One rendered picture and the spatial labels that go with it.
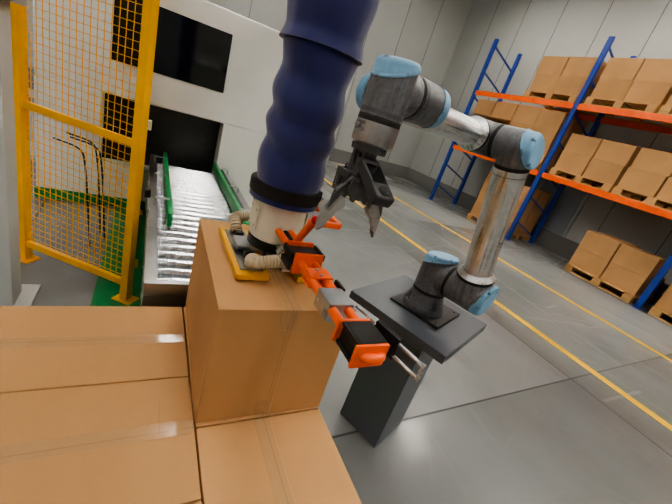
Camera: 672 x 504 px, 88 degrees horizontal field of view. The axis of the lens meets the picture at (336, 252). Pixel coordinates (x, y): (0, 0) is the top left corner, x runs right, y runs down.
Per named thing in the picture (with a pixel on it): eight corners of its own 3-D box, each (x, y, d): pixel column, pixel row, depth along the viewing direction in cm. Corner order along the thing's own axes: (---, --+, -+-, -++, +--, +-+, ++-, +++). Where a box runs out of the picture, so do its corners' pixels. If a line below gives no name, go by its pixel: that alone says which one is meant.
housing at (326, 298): (311, 303, 80) (317, 287, 79) (337, 303, 84) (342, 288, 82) (323, 322, 75) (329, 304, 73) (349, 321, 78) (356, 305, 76)
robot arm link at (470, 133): (481, 121, 131) (358, 61, 84) (512, 128, 122) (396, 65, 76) (468, 152, 134) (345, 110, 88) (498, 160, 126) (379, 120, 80)
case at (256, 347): (185, 304, 148) (199, 218, 134) (274, 305, 167) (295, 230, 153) (194, 423, 100) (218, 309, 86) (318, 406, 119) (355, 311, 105)
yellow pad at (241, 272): (218, 231, 126) (220, 218, 124) (245, 234, 131) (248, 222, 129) (235, 280, 99) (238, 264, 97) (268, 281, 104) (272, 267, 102)
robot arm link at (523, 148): (459, 290, 161) (512, 121, 122) (494, 310, 150) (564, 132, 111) (439, 302, 153) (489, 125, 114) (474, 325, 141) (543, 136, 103)
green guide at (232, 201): (212, 169, 357) (213, 161, 353) (222, 171, 362) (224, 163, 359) (243, 234, 230) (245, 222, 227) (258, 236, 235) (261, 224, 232)
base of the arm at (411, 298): (412, 291, 177) (419, 274, 174) (446, 309, 168) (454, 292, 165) (396, 301, 162) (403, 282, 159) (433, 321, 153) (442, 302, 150)
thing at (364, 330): (330, 338, 69) (338, 318, 68) (361, 337, 73) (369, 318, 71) (349, 369, 63) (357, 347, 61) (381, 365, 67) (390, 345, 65)
